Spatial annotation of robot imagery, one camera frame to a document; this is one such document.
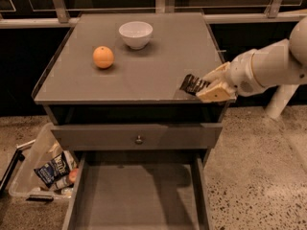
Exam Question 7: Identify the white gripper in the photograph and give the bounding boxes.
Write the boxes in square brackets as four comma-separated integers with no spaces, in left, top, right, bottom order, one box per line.
[196,49,267,103]

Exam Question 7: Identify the black rxbar chocolate bar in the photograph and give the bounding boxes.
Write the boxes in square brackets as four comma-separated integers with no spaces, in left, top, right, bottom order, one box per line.
[179,74,209,96]

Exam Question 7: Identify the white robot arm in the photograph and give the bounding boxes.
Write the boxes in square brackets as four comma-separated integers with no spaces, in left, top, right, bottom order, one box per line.
[196,17,307,103]

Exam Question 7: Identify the grey top drawer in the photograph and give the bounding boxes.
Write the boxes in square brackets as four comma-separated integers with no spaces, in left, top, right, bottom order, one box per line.
[51,123,222,150]

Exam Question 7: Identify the round metal drawer knob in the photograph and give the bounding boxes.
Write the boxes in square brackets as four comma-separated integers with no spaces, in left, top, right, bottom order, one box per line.
[135,135,144,145]

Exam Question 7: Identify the grey drawer cabinet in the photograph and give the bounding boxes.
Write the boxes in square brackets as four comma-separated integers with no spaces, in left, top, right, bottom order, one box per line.
[31,11,238,230]

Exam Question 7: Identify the grey open middle drawer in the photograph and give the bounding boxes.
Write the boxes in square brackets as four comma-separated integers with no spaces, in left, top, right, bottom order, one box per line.
[62,150,212,230]

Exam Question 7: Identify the white ceramic bowl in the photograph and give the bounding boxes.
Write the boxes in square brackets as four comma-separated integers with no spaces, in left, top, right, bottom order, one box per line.
[119,21,154,50]

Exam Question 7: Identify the orange fruit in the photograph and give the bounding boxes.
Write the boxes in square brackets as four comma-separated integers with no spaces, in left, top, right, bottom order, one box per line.
[92,46,114,69]

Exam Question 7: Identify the blue kettle chips bag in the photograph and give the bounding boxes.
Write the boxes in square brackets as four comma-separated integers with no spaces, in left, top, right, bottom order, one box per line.
[34,151,70,188]

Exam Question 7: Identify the clear plastic storage bin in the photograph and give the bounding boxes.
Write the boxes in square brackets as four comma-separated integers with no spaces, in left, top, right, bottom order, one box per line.
[9,123,78,199]

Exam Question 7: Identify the white diagonal post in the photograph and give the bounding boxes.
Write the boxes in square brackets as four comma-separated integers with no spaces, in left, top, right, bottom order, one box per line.
[265,84,298,119]

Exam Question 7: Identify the metal railing frame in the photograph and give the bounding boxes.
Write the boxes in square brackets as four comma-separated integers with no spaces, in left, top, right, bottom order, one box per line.
[0,0,307,28]

